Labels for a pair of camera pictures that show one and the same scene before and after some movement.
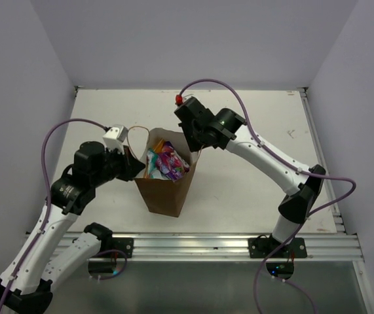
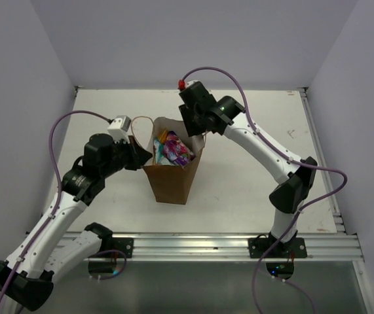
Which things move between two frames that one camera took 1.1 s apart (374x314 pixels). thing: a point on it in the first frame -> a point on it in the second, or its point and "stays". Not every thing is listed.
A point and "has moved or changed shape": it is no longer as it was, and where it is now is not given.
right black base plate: x=262 y=247 stays
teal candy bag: x=152 y=171 -> x=158 y=147
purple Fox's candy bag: x=170 y=163 -> x=176 y=151
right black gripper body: x=194 y=140 -> x=192 y=120
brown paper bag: x=164 y=197 has moved or changed shape
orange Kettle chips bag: x=158 y=148 -> x=163 y=136
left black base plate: x=125 y=244 stays
